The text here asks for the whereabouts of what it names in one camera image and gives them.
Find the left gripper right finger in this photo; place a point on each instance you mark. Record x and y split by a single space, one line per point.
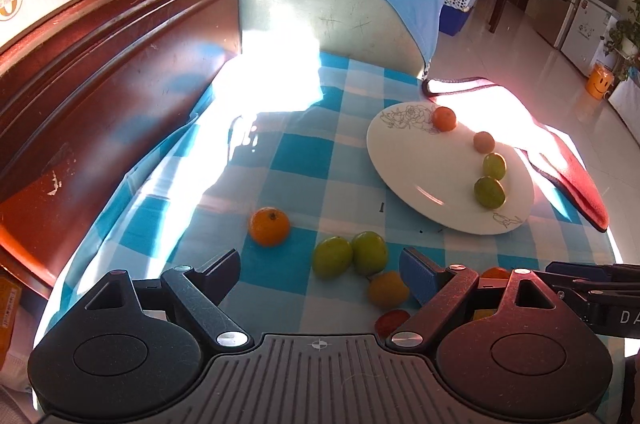
441 293

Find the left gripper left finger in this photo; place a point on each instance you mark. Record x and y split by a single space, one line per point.
195 295

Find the yellow-orange fruit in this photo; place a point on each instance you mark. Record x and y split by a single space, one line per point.
387 291

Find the red cherry tomato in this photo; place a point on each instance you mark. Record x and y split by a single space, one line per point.
389 322

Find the green fruit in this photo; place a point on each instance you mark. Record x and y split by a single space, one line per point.
489 192
370 253
332 257
494 165

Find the large orange tangerine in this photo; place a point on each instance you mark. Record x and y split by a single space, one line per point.
269 227

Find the brownish small fruit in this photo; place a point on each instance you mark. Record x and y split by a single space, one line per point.
484 143

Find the green fruit on plate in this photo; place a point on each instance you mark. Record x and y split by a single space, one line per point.
489 192

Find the white patterned plate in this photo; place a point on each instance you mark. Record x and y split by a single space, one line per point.
434 172

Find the orange on plate top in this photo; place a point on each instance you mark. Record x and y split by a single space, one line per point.
444 119

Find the blue checkered tablecloth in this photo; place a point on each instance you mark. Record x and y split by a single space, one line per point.
296 140

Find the red fleece cloth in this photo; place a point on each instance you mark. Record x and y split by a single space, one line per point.
483 105

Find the orange box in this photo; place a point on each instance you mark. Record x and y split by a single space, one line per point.
10 296

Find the yellow smiley bin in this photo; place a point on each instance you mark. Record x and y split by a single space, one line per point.
599 81

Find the wooden sofa backrest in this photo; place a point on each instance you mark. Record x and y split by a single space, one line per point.
84 97

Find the small white fridge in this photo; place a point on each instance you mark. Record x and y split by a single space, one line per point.
584 44

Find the potted green plant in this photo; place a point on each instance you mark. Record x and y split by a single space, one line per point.
623 43

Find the blue storage box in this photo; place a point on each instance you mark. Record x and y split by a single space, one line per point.
452 20

